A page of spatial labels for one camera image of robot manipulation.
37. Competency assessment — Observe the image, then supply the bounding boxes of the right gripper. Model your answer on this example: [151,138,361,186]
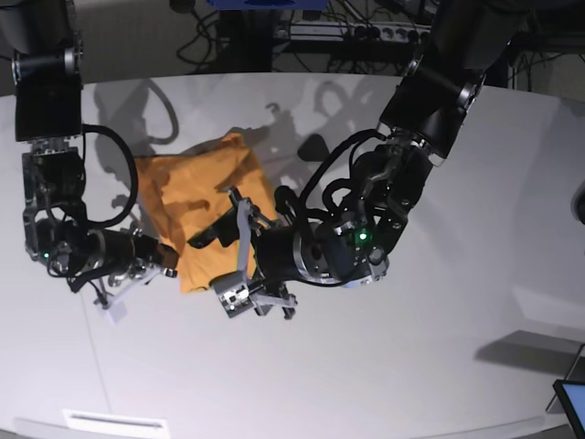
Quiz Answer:
[86,230,179,278]

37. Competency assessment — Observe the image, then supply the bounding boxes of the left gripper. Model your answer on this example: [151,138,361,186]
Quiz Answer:
[187,209,320,281]

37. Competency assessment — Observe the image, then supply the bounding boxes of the orange T-shirt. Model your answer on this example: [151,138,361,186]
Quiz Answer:
[135,134,277,293]

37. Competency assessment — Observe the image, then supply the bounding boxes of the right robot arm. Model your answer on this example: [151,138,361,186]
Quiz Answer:
[1,1,178,293]

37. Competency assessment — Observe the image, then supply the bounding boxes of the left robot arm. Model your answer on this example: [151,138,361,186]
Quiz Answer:
[189,1,537,288]

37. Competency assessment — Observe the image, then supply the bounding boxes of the black triangular object on table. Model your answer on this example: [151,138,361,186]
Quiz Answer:
[297,134,330,163]

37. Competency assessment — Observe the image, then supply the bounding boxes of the white power strip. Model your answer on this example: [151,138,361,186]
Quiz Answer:
[274,21,431,44]

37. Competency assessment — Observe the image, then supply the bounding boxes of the dark round object right edge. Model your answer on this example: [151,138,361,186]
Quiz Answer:
[571,182,585,224]

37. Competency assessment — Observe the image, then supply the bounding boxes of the tablet on stand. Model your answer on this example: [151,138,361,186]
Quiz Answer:
[546,344,584,439]

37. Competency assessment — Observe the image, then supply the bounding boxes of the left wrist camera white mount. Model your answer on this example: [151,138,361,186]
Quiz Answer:
[210,187,297,320]

